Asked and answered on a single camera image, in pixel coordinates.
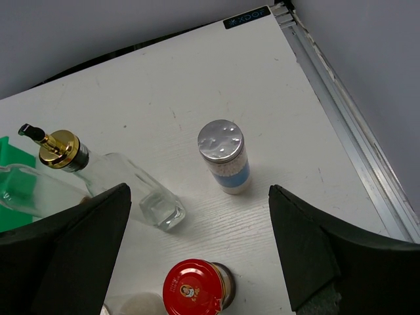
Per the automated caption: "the aluminium table rail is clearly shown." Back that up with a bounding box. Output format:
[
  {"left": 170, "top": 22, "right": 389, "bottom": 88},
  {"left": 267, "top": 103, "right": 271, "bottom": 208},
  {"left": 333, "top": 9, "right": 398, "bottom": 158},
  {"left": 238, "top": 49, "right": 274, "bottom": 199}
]
[{"left": 271, "top": 1, "right": 419, "bottom": 243}]

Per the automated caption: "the blue label salt jar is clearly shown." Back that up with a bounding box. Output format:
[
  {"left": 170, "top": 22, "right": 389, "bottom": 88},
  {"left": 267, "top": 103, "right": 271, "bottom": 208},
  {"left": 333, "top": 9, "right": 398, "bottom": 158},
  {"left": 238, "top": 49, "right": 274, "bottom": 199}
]
[{"left": 198, "top": 119, "right": 251, "bottom": 195}]

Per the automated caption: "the clear glass oil bottle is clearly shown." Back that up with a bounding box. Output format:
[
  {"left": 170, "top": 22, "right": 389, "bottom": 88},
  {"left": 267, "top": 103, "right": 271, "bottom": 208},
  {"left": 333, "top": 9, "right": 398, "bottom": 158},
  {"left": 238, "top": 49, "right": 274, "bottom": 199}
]
[{"left": 18, "top": 123, "right": 186, "bottom": 232}]

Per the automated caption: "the white powder jar silver lid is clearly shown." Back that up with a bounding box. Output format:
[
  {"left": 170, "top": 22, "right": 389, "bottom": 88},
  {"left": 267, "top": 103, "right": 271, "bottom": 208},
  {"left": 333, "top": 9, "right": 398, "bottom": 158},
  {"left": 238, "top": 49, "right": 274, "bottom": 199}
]
[{"left": 100, "top": 292, "right": 167, "bottom": 315}]

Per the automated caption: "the green plastic divided bin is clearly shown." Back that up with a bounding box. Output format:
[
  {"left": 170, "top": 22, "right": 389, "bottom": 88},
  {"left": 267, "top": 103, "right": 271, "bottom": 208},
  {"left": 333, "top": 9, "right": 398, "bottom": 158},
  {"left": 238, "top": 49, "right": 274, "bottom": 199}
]
[{"left": 1, "top": 136, "right": 36, "bottom": 232}]

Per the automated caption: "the red lid sauce jar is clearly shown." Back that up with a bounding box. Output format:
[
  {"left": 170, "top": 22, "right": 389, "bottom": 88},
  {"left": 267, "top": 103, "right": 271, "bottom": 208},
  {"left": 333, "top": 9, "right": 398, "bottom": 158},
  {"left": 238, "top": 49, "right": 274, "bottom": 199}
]
[{"left": 162, "top": 259, "right": 236, "bottom": 315}]

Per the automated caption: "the glass bottle with dark residue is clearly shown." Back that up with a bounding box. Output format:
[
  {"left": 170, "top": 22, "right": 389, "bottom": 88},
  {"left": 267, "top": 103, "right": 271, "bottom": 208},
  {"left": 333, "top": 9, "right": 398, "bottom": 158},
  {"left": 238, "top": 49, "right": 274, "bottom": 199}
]
[{"left": 1, "top": 164, "right": 91, "bottom": 218}]

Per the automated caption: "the right table logo sticker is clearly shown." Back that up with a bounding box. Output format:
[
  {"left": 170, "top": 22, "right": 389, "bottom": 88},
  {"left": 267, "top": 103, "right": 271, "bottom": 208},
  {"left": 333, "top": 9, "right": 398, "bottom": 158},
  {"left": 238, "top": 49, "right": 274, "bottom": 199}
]
[{"left": 222, "top": 6, "right": 271, "bottom": 30}]

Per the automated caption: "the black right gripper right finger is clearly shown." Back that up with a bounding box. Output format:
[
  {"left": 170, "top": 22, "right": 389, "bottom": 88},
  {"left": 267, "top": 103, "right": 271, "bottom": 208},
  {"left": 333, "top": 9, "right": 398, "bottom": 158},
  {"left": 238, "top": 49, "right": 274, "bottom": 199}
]
[{"left": 268, "top": 185, "right": 419, "bottom": 314}]

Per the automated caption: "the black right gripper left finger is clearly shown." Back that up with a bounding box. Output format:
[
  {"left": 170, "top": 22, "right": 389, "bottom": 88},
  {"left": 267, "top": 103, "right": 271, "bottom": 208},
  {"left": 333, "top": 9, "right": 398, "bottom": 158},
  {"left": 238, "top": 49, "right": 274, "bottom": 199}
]
[{"left": 1, "top": 183, "right": 131, "bottom": 314}]

